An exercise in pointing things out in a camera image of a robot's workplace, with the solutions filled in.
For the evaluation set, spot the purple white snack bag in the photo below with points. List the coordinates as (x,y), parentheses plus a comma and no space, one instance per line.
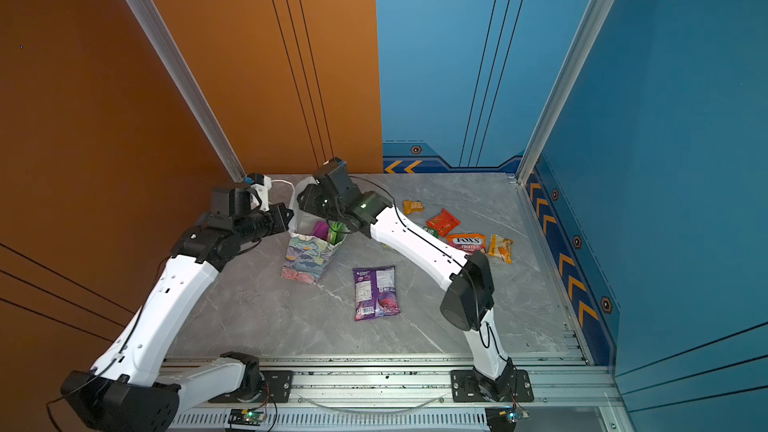
(375,293)

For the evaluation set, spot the right circuit board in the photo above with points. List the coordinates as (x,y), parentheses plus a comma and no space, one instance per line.
(505,419)

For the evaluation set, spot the green white snack bag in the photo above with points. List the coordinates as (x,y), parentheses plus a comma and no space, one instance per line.
(431,231)

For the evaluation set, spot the aluminium rail frame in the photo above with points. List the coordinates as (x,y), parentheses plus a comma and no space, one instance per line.
(413,393)

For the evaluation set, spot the orange Fox's candy bag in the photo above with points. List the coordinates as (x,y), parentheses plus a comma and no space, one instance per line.
(467,242)

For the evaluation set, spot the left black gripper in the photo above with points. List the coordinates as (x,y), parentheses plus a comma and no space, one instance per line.
(281,222)

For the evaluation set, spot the magenta grape candy bag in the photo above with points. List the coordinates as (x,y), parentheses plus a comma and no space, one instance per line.
(321,230)

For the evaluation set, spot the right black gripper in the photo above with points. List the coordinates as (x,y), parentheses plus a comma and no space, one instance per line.
(309,202)

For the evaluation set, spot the circuit board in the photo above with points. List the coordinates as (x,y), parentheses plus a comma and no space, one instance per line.
(505,419)
(245,417)

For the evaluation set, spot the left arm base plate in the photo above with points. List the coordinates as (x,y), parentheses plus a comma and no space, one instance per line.
(271,385)

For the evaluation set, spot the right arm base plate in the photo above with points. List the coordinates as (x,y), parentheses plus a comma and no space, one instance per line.
(471,386)

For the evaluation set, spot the small orange snack packet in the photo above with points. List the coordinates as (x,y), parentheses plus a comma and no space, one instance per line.
(412,206)

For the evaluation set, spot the floral white paper bag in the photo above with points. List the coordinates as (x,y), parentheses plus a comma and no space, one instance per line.
(307,257)

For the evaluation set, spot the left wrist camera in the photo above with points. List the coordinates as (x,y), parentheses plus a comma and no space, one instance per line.
(258,187)

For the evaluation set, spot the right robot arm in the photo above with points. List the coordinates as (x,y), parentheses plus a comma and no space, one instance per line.
(466,279)

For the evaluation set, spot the yellow orange snack packet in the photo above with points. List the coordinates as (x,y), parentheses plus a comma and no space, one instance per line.
(501,248)

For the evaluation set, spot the large green chips bag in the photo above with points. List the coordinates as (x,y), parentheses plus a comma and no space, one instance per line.
(337,232)

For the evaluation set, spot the left circuit board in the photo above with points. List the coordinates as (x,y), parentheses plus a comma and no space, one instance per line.
(245,417)

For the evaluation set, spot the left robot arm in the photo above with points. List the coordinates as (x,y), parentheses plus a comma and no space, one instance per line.
(123,390)

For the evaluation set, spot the small red snack packet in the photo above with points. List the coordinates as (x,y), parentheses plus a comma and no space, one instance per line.
(443,223)

